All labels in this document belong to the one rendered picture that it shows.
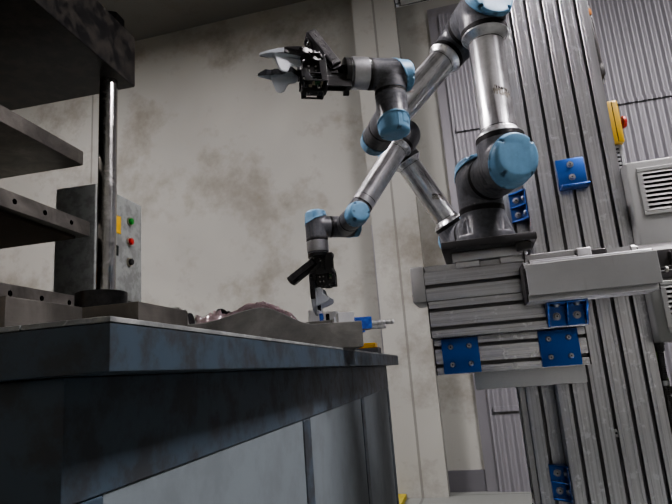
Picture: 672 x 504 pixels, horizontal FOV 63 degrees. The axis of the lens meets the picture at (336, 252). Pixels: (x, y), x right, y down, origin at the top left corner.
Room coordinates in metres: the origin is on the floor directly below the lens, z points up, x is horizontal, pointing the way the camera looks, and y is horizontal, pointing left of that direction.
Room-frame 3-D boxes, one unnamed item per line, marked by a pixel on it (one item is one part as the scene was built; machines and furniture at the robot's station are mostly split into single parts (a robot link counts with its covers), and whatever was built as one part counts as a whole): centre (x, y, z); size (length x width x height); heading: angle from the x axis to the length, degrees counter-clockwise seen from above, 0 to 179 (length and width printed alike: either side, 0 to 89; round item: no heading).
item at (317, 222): (1.84, 0.06, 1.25); 0.09 x 0.08 x 0.11; 106
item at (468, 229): (1.39, -0.39, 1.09); 0.15 x 0.15 x 0.10
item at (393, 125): (1.22, -0.15, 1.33); 0.11 x 0.08 x 0.11; 12
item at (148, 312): (0.87, 0.37, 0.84); 0.20 x 0.15 x 0.07; 79
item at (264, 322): (1.29, 0.22, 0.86); 0.50 x 0.26 x 0.11; 96
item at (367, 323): (1.27, -0.06, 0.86); 0.13 x 0.05 x 0.05; 96
